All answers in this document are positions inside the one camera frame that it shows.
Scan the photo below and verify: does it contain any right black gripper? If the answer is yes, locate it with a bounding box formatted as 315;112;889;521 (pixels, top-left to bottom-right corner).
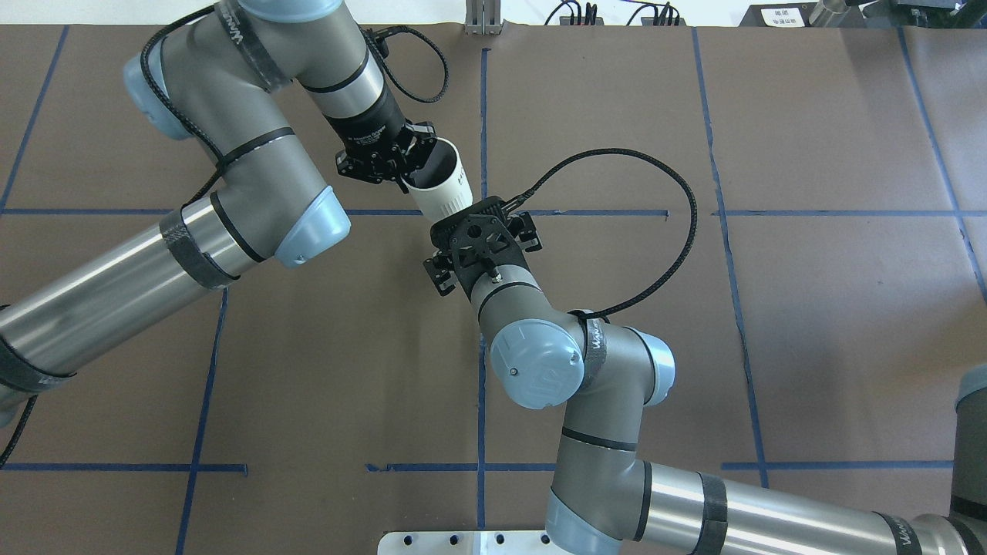
423;197;542;297

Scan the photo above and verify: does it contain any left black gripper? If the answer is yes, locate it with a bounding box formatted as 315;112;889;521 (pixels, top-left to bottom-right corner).
335;120;437;193

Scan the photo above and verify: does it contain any white mug with handle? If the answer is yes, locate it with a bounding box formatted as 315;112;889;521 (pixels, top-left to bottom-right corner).
406;138;475;224

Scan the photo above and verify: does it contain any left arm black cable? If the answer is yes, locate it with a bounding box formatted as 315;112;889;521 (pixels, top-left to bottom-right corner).
362;25;451;106

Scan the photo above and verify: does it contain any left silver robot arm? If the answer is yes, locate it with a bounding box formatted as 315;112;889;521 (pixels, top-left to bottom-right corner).
2;1;438;424

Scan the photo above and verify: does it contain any aluminium frame post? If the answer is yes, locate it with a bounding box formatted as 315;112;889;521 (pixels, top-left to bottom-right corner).
464;0;504;35

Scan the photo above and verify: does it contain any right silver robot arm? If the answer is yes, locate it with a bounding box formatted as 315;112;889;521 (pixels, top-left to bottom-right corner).
424;197;985;554

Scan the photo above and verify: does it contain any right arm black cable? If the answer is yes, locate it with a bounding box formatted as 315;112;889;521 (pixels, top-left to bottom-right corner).
509;148;699;318

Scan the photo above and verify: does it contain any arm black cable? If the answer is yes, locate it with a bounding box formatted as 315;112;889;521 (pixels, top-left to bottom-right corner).
509;148;699;318
362;25;451;106

